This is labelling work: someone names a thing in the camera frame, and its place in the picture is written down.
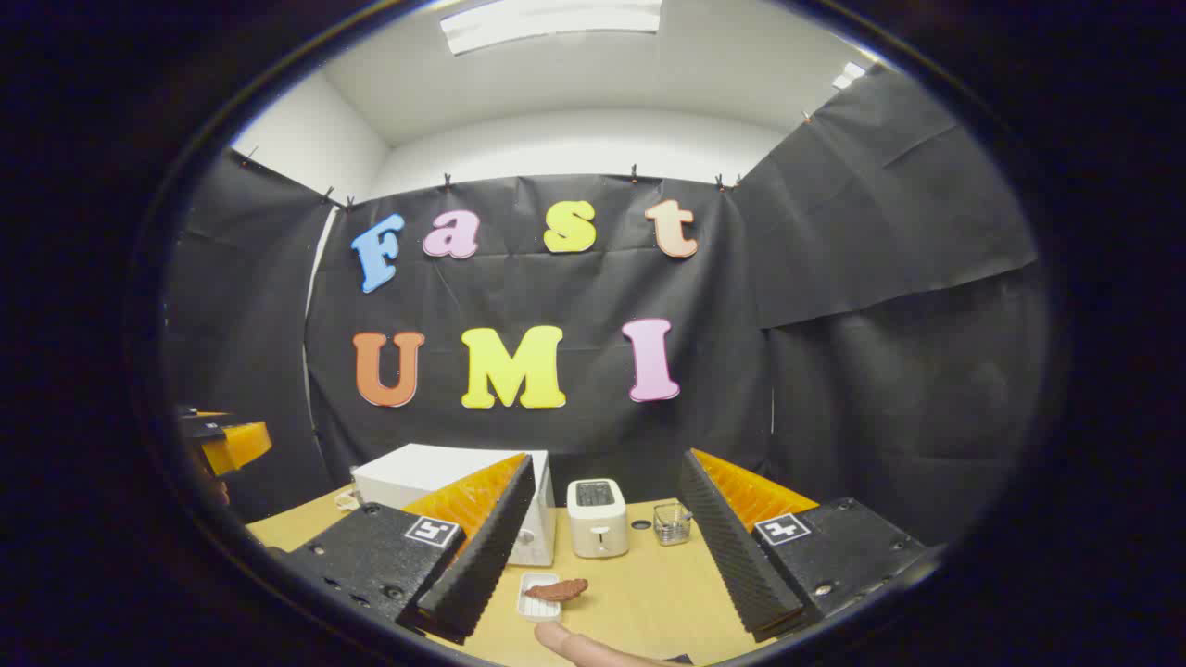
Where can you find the large ceiling light panel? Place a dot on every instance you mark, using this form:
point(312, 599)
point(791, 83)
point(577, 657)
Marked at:
point(551, 20)

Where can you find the white toaster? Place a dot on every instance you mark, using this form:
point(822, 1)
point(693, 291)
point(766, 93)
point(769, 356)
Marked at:
point(598, 528)

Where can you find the brown meat patty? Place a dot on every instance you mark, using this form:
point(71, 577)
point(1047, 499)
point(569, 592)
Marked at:
point(558, 590)

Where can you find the white rectangular dish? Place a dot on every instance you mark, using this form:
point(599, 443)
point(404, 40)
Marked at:
point(536, 608)

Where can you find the white microwave oven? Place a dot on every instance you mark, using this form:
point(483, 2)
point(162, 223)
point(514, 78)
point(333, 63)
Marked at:
point(417, 468)

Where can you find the small ceiling light panel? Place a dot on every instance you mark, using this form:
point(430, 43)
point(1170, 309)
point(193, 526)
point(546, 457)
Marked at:
point(848, 76)

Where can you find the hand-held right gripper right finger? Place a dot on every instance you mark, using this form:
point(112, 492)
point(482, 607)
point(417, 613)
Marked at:
point(732, 556)

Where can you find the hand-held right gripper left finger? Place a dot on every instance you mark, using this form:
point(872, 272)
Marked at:
point(482, 565)

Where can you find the black backdrop cloth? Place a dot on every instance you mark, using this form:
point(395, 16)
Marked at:
point(834, 278)

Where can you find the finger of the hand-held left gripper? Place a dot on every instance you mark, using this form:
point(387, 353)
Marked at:
point(236, 445)

